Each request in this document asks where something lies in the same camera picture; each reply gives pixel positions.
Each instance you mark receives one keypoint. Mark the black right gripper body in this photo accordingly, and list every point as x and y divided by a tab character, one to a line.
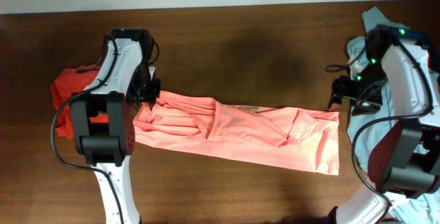
363	92

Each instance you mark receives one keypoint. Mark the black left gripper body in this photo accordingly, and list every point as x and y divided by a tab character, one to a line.
143	88

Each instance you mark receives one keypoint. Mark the salmon pink t-shirt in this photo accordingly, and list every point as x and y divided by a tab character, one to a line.
288	137

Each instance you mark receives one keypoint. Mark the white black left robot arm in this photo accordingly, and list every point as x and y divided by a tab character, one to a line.
101	117

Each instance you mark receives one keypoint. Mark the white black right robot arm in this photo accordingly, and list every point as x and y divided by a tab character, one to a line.
405	163

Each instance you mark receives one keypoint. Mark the red folded printed t-shirt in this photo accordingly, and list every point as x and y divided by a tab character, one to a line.
69	81

